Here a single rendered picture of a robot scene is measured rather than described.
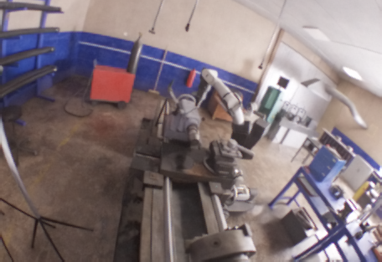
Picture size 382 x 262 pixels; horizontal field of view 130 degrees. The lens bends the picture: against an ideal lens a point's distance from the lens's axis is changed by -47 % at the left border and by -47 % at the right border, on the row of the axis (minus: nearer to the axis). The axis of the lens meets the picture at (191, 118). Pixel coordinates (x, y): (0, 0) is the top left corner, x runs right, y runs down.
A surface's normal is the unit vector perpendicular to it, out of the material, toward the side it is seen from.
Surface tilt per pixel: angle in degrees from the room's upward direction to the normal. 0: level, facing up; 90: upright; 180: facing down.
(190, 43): 90
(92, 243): 0
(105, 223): 0
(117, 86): 90
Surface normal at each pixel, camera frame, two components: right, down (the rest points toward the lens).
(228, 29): 0.12, 0.46
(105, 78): 0.43, 0.51
